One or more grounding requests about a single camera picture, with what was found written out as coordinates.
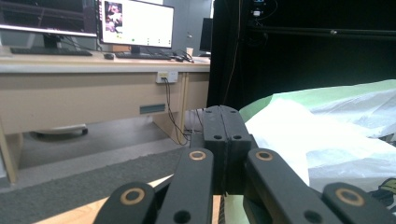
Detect white power socket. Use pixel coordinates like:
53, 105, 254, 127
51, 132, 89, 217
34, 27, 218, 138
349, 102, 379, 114
155, 71, 179, 85

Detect wide dark monitor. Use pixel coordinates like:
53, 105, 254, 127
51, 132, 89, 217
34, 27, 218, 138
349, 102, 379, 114
0, 0, 98, 48

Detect camera on stand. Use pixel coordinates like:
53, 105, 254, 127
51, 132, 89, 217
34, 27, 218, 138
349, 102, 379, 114
249, 0, 266, 19

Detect white chair base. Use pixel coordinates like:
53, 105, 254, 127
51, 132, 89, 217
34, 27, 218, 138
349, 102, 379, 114
32, 123, 89, 138

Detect small dark monitor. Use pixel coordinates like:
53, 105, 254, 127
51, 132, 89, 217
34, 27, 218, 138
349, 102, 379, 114
198, 17, 215, 58

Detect bundle of black desk cables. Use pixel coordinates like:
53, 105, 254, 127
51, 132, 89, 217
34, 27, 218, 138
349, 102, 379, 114
170, 49, 196, 63

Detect lit white monitor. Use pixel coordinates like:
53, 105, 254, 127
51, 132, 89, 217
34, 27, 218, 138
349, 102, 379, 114
98, 0, 176, 54

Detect beige office desk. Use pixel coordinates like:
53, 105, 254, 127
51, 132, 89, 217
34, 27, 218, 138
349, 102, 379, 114
0, 46, 211, 185

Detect black curtain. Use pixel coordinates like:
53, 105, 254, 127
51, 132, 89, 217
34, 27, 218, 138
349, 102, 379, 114
206, 0, 396, 111

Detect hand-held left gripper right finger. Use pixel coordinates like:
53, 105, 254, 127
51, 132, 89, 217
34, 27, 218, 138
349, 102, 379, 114
219, 105, 253, 196

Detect black hanging cables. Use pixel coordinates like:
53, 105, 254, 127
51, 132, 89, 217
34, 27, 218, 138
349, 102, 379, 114
162, 77, 191, 147

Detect black keyboard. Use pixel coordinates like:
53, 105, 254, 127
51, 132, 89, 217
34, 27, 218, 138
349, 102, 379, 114
9, 46, 93, 57
114, 51, 173, 61

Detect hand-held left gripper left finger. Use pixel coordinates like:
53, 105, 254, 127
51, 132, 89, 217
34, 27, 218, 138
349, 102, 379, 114
201, 105, 230, 196

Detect thin yellow cable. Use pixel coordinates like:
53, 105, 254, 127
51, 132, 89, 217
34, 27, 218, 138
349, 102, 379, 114
221, 0, 243, 106

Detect panda print plastic bag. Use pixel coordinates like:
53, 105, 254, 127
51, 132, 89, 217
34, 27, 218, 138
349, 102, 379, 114
223, 78, 396, 224

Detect black metal bar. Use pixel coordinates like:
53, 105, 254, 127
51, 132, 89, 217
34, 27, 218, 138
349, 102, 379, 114
247, 25, 396, 41

